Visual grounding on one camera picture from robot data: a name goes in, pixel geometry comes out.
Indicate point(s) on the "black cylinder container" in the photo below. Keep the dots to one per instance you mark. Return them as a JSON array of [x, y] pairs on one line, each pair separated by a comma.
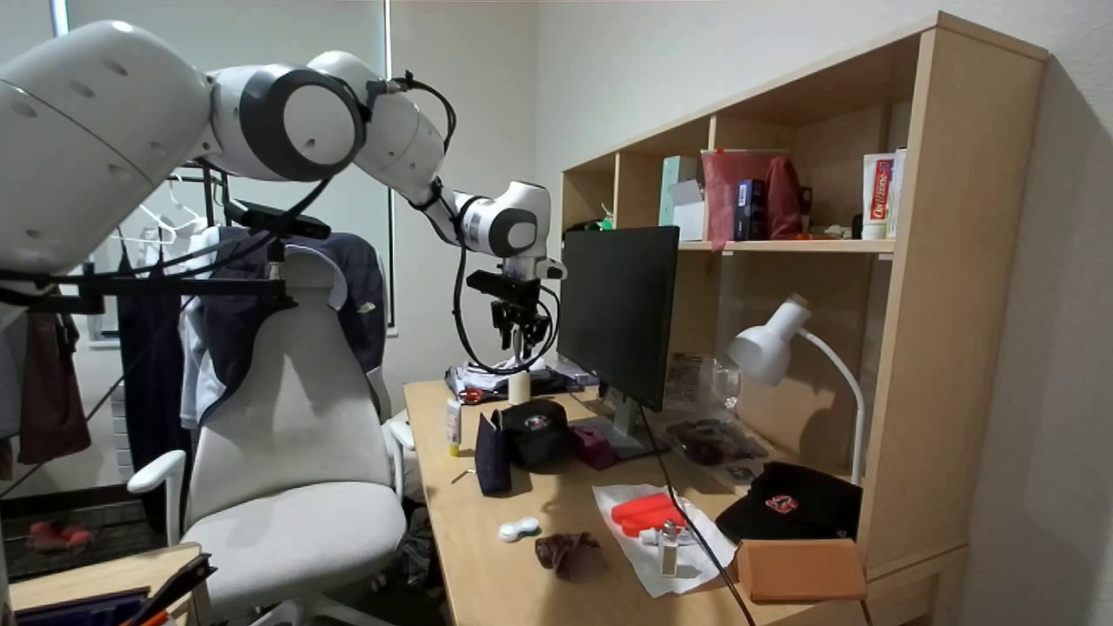
[[750, 209]]

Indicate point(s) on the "wooden shelf hutch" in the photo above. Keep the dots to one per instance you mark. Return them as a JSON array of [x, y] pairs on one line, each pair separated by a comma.
[[960, 289]]

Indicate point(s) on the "teal box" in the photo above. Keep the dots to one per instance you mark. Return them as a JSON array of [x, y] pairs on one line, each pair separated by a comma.
[[672, 194]]

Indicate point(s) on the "purple cloth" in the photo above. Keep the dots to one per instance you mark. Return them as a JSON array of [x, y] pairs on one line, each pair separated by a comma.
[[594, 446]]

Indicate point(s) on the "black computer monitor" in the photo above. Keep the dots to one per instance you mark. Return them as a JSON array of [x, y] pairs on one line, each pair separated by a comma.
[[612, 307]]

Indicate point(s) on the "small white case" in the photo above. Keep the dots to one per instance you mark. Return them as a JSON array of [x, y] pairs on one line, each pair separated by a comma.
[[520, 530]]

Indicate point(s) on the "brown hanging garment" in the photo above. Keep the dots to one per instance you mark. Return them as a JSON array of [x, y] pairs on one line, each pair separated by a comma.
[[55, 396]]

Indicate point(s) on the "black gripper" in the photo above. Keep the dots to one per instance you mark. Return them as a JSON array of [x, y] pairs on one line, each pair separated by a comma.
[[522, 319]]

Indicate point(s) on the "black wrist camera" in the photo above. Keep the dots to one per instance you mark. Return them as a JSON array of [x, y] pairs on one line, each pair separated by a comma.
[[506, 288]]

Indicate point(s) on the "navy jacket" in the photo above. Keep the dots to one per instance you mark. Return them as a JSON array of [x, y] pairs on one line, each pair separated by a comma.
[[239, 314]]

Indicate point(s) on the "brown cardboard box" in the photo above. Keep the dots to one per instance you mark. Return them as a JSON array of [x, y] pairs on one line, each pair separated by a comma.
[[801, 571]]

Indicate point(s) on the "white hanging shirt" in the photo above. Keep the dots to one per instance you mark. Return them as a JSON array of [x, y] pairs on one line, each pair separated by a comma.
[[195, 370]]

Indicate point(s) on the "white office chair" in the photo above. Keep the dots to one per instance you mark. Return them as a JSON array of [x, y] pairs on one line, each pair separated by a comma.
[[289, 465]]

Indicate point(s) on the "dark navy pouch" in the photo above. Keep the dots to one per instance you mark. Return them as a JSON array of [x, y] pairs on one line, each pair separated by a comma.
[[491, 457]]

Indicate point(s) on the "small bottle silver cap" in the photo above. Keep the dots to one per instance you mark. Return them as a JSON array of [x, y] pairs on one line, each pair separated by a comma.
[[668, 556]]

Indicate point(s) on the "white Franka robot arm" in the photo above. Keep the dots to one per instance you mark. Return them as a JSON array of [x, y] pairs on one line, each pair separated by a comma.
[[91, 128]]

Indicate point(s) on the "small white tube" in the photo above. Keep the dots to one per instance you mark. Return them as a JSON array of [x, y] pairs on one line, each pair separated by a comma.
[[455, 426]]

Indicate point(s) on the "pile of white black items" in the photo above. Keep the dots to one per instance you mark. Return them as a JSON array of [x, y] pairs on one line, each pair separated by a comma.
[[476, 382]]

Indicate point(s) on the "maroon scrunchie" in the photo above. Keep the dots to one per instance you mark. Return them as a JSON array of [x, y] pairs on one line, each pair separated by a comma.
[[573, 557]]

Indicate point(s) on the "black clothes rack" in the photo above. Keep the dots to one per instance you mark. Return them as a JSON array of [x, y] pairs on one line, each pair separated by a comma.
[[115, 288]]

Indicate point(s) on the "beige lint roller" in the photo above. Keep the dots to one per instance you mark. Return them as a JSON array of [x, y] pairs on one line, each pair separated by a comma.
[[520, 387]]

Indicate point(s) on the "orange toothbrush case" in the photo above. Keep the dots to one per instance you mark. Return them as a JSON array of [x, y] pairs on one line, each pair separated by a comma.
[[648, 513]]

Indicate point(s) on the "white red box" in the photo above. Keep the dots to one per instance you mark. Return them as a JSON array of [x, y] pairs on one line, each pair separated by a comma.
[[881, 195]]

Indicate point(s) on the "red bag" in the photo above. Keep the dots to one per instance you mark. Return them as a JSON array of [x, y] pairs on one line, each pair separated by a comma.
[[726, 187]]

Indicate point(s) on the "black hanging trousers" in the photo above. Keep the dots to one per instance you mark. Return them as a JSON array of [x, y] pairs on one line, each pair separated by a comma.
[[150, 370]]

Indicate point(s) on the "small red object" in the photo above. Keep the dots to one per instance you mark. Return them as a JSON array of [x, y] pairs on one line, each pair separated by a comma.
[[58, 538]]

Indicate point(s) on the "white desk lamp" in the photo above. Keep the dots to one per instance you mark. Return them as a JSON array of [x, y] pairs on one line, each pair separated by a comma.
[[767, 351]]

